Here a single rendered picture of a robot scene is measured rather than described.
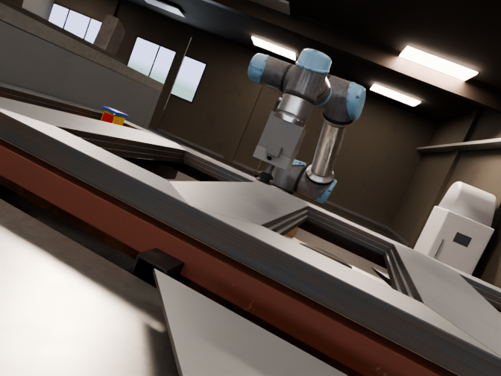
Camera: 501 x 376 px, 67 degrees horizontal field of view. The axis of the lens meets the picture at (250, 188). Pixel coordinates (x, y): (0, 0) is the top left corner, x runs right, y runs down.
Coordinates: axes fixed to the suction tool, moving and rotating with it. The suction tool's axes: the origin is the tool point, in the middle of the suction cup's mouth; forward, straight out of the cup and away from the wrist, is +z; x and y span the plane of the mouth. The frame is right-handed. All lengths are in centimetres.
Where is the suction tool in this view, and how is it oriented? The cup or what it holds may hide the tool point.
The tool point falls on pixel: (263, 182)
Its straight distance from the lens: 90.6
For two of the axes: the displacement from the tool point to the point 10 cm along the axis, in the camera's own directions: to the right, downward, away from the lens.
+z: -3.8, 9.2, 1.2
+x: 2.3, -0.3, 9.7
